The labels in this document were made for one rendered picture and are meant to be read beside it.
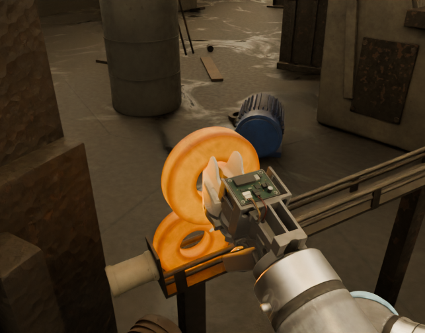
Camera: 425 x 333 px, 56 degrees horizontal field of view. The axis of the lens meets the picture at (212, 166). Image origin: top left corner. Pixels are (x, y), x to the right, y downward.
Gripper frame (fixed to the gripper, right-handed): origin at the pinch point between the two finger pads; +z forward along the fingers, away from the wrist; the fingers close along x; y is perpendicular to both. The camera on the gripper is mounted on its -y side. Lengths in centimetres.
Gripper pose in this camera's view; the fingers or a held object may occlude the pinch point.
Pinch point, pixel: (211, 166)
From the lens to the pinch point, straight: 59.8
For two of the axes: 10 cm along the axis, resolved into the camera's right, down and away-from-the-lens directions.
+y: 1.1, -7.1, -7.0
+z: -4.1, -6.7, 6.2
